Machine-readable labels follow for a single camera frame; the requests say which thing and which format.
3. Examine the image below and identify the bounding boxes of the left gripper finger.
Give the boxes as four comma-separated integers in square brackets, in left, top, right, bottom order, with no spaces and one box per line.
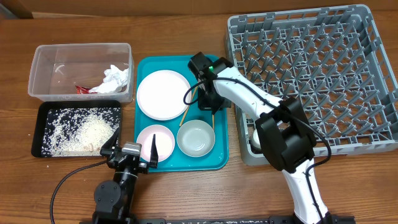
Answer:
[99,128,120,156]
[149,134,159,168]

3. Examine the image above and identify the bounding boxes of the pink bowl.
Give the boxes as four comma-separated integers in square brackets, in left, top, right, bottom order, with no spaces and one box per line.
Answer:
[136,124,175,162]

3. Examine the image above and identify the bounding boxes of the rice grains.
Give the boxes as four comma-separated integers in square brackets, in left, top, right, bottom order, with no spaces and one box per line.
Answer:
[40,107,121,157]

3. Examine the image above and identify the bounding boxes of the grey bowl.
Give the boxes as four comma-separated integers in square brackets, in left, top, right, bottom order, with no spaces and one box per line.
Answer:
[177,119,216,157]

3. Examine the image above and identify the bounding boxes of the large white plate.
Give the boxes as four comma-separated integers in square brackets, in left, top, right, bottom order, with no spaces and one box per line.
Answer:
[136,70,192,121]

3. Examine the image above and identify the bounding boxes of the white cup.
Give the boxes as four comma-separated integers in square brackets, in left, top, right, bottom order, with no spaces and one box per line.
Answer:
[250,129,261,151]

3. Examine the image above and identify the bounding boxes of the red sauce packet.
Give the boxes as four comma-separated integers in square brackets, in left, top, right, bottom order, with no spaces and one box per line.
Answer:
[75,85,90,94]

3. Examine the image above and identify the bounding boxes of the white napkin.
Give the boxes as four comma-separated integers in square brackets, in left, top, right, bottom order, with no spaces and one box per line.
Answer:
[89,65,129,93]

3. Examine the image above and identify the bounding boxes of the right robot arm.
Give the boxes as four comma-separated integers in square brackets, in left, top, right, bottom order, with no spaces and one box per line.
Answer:
[188,52,333,223]

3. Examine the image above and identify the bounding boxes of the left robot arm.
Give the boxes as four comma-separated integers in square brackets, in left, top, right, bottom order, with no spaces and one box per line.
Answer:
[49,129,159,224]

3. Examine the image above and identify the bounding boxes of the grey dishwasher rack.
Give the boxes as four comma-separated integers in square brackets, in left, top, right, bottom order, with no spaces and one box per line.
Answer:
[226,4,397,156]

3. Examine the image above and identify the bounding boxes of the teal plastic tray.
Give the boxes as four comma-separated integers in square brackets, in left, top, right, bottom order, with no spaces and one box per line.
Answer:
[134,55,229,172]

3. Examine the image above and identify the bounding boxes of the black tray bin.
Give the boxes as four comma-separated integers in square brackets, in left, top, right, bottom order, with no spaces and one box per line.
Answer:
[31,100,122,157]

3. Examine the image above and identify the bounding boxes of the clear plastic bin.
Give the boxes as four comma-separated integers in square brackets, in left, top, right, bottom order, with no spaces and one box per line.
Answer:
[27,43,134,103]

